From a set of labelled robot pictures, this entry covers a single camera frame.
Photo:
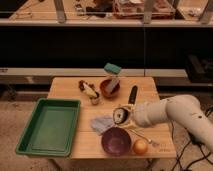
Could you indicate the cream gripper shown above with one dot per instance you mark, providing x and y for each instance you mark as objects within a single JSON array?
[{"x": 129, "y": 124}]

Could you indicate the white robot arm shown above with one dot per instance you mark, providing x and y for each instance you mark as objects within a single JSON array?
[{"x": 183, "y": 109}]

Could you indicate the purple bowl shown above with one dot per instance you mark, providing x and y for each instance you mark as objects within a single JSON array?
[{"x": 116, "y": 141}]

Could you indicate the brown bowl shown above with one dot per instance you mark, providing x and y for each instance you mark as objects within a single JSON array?
[{"x": 108, "y": 92}]

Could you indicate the metal spoon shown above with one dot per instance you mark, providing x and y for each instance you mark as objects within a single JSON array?
[{"x": 150, "y": 141}]

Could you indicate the orange fruit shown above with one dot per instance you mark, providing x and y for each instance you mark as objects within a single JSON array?
[{"x": 140, "y": 147}]

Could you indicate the grey folded cloth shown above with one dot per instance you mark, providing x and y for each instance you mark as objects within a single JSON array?
[{"x": 101, "y": 124}]

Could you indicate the wooden table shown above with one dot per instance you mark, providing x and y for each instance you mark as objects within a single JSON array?
[{"x": 87, "y": 144}]

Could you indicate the brown white toy figure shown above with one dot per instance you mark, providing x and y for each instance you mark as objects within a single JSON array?
[{"x": 90, "y": 91}]

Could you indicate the teal topped sponge block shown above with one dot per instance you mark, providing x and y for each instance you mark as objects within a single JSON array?
[{"x": 113, "y": 71}]

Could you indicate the black power adapter box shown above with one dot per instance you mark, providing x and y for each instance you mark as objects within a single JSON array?
[{"x": 194, "y": 140}]

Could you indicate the green plastic tray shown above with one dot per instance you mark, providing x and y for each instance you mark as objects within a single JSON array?
[{"x": 50, "y": 131}]

